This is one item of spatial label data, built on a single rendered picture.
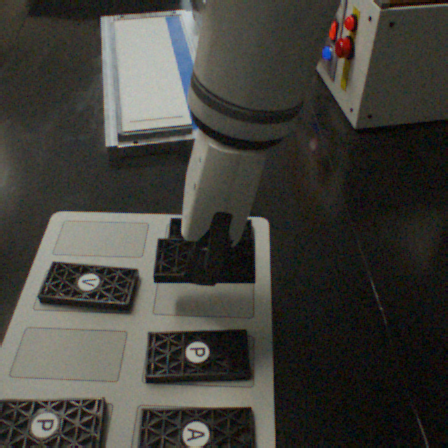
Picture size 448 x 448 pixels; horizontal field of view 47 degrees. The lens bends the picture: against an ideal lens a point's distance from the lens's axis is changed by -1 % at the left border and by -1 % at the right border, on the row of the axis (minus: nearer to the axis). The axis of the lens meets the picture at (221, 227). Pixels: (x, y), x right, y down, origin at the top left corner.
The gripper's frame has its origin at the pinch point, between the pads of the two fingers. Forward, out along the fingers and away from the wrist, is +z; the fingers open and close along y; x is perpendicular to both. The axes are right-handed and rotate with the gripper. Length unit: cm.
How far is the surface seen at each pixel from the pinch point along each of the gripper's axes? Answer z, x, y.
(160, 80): 8.3, -7.2, -43.5
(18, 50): 16, -35, -58
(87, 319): 10.1, -10.3, 3.1
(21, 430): 10.1, -13.7, 15.2
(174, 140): 7.7, -3.7, -26.9
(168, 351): 7.2, -1.8, 7.5
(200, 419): 6.5, 1.4, 14.2
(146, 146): 9.0, -7.5, -26.0
